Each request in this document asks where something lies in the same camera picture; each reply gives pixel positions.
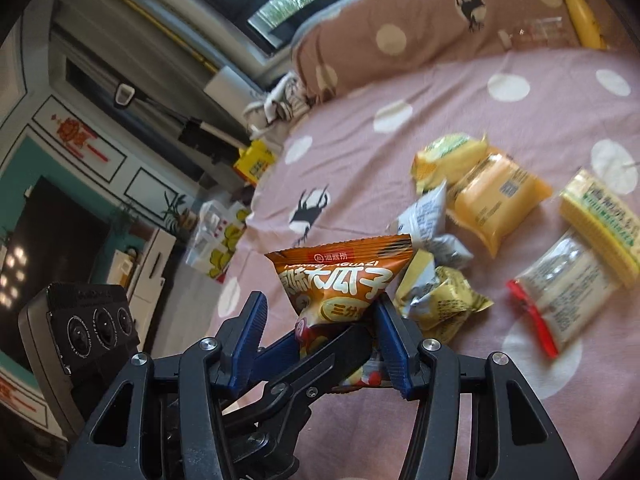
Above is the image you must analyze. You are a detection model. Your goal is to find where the yellow red carton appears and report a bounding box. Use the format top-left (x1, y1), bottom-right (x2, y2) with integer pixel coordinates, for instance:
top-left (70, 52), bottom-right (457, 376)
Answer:
top-left (232, 140), bottom-right (278, 186)

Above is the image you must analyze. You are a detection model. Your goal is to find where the brown dotted pillow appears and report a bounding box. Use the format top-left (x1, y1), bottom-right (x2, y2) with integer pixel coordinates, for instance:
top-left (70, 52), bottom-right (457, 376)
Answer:
top-left (290, 0), bottom-right (616, 106)

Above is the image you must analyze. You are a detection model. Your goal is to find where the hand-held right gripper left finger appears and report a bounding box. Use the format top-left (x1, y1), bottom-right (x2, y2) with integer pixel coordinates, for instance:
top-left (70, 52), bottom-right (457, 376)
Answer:
top-left (59, 290), bottom-right (271, 480)

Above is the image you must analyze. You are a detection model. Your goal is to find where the pink dotted bedsheet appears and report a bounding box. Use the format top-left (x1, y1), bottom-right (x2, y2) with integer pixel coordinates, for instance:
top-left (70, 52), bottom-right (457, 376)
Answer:
top-left (215, 45), bottom-right (640, 480)

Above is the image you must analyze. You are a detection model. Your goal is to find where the white panel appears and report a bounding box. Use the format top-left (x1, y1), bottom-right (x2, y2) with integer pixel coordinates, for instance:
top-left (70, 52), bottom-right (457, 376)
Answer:
top-left (202, 66), bottom-right (261, 111)

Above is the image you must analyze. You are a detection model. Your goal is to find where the clear red-edged snack packet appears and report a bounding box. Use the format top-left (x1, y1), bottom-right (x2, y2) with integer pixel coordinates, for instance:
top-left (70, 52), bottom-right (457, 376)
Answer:
top-left (506, 230), bottom-right (621, 358)

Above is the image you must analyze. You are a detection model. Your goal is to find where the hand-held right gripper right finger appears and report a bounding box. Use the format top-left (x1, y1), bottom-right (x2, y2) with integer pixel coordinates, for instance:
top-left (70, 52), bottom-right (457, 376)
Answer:
top-left (372, 295), bottom-right (581, 480)

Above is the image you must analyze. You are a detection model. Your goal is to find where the yellow green snack packet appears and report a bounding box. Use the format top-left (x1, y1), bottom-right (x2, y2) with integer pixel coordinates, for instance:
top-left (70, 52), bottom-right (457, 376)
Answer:
top-left (411, 132), bottom-right (488, 196)

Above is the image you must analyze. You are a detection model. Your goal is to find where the yellow bottle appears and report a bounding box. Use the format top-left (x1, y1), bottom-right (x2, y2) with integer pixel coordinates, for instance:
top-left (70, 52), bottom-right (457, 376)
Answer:
top-left (542, 0), bottom-right (608, 51)

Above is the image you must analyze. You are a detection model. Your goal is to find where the yellow striped snack packet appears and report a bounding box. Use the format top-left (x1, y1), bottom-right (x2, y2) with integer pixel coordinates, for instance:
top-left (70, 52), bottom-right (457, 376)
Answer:
top-left (559, 167), bottom-right (640, 273)

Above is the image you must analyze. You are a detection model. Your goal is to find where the red wall decoration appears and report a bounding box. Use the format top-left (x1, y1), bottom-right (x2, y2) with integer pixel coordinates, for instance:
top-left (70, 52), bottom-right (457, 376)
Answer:
top-left (50, 112), bottom-right (111, 163)

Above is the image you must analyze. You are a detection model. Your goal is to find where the white cabinet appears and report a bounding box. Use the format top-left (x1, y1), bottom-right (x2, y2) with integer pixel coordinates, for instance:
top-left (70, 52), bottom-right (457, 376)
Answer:
top-left (107, 227), bottom-right (178, 321)

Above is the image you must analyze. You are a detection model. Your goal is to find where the red white paper bag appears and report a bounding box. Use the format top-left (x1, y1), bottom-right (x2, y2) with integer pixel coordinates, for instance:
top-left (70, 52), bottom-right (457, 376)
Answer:
top-left (185, 200), bottom-right (248, 281)

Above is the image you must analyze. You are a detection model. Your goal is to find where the black television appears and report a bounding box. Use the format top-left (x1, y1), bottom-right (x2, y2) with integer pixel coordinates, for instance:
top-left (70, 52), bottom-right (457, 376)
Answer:
top-left (0, 175), bottom-right (111, 361)

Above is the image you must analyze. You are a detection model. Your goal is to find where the potted plant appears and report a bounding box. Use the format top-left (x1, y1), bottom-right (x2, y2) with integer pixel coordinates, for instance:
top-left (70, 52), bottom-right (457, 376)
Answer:
top-left (162, 192), bottom-right (198, 233)

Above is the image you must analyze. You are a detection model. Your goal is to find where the clear plastic bottle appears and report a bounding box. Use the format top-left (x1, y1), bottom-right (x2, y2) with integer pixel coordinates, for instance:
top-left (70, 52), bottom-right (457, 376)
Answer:
top-left (497, 17), bottom-right (576, 51)

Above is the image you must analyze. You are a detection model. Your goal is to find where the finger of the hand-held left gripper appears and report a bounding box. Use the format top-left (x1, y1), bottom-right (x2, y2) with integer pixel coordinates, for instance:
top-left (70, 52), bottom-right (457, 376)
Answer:
top-left (222, 324), bottom-right (375, 480)
top-left (240, 332), bottom-right (305, 396)

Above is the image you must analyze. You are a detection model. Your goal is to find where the white grey snack packet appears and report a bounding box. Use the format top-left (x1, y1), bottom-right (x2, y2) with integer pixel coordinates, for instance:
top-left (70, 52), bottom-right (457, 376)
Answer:
top-left (397, 180), bottom-right (448, 251)

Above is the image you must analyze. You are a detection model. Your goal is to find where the pile of clothes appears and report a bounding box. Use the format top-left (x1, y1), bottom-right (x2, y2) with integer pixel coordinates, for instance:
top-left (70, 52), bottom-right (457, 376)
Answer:
top-left (242, 72), bottom-right (313, 138)

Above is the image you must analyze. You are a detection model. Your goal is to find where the small grey snack packet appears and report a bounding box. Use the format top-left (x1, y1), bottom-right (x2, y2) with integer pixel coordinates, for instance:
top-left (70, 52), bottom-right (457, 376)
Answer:
top-left (425, 234), bottom-right (473, 270)

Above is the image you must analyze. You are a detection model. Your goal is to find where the orange yellow snack packet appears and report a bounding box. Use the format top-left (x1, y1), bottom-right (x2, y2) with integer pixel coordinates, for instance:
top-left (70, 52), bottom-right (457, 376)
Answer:
top-left (447, 152), bottom-right (553, 258)

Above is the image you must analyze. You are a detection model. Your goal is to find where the crumpled yellow snack packet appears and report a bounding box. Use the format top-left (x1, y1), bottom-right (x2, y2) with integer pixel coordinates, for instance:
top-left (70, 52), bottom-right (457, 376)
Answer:
top-left (392, 250), bottom-right (493, 331)

